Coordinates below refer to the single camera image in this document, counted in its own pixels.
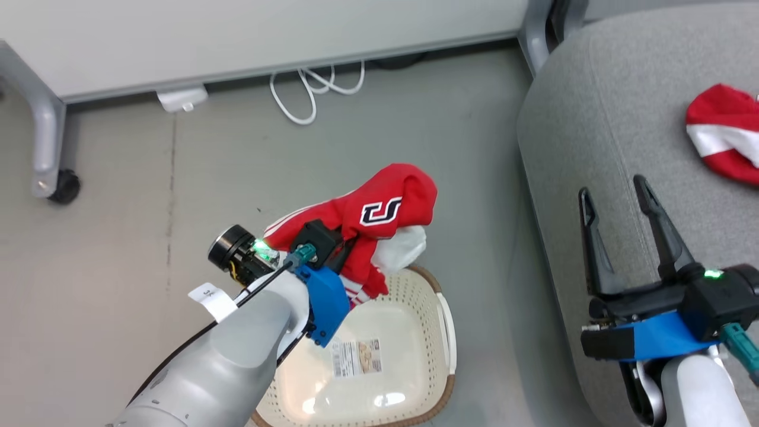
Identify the teal right camera connector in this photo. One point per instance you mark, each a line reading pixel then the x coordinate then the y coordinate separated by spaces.
pixel 741 350

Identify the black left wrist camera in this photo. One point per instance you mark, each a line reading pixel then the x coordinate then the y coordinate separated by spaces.
pixel 320 237

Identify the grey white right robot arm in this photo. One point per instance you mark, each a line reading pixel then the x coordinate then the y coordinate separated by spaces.
pixel 699 391

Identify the teal left camera connector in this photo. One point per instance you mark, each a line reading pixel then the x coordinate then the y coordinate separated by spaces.
pixel 301 255

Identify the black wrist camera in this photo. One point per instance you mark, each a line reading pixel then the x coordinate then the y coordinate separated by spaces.
pixel 320 237
pixel 732 302

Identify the printed basket label sticker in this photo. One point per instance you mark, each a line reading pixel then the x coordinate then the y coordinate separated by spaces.
pixel 356 357

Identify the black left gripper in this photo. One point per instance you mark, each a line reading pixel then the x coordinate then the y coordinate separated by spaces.
pixel 234 252

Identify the white paper tag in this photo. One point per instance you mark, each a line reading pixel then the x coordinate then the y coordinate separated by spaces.
pixel 210 299

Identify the red garment with white band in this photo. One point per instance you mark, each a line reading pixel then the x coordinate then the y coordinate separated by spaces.
pixel 720 107

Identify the black caster wheel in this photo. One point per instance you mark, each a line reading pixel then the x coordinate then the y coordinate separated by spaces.
pixel 64 187

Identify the beige plastic laundry basket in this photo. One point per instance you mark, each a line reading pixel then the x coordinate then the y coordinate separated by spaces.
pixel 403 332

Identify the red garment with letter logo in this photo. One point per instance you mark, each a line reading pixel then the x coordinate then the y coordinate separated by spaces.
pixel 385 190

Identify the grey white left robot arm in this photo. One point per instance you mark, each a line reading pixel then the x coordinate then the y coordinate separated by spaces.
pixel 237 356

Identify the grey partition leg with caster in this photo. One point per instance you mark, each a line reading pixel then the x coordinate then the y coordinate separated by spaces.
pixel 44 130

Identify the large white partition panel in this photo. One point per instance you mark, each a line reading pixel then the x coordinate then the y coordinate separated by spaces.
pixel 237 35

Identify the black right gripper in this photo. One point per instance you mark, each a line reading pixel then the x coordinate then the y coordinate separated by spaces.
pixel 646 299

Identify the teal camera connector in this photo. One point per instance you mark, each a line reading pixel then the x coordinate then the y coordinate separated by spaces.
pixel 741 350
pixel 301 255

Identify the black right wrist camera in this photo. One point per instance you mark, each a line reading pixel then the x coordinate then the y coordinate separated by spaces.
pixel 732 302

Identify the grey fabric sofa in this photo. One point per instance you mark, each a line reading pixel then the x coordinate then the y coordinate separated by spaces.
pixel 622 118

